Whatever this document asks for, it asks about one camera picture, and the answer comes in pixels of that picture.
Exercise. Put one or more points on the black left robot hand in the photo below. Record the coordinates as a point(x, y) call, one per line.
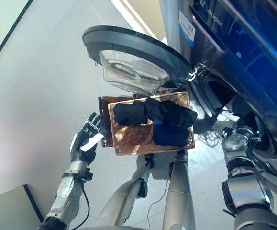
point(85, 143)

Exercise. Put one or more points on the black garment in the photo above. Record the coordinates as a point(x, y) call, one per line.
point(131, 115)

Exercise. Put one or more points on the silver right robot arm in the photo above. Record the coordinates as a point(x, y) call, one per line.
point(243, 187)

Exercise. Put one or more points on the round glass washing machine door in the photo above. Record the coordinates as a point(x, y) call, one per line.
point(133, 45)

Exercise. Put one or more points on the dark grey washing machine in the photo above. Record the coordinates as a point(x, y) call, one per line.
point(260, 83)

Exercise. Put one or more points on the glossy dark brown side table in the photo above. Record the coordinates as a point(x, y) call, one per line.
point(103, 107)

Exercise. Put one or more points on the brown wicker laundry basket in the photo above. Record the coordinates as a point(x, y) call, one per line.
point(133, 141)

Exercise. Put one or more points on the dark blue garment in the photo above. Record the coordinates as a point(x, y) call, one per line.
point(169, 136)

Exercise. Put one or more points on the grey box with black edge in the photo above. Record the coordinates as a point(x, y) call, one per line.
point(11, 208)

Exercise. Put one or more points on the tall white side panel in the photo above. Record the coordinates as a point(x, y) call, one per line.
point(163, 19)

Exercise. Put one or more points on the small blue label sticker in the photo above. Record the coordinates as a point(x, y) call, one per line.
point(187, 27)

